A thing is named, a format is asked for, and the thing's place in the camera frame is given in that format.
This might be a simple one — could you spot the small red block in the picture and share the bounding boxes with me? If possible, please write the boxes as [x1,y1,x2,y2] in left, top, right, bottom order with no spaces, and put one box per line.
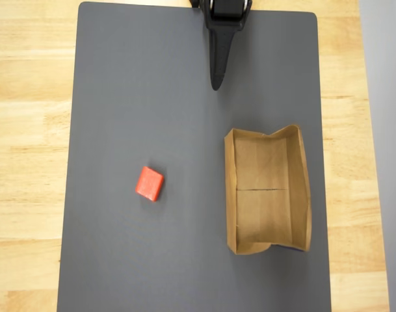
[135,166,165,203]

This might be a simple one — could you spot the brown paper box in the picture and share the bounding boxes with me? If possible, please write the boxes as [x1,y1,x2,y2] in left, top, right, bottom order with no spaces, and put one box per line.
[224,123,313,256]

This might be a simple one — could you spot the dark grey rubber mat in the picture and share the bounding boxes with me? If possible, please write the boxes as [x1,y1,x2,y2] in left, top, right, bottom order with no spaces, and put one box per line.
[56,1,332,312]

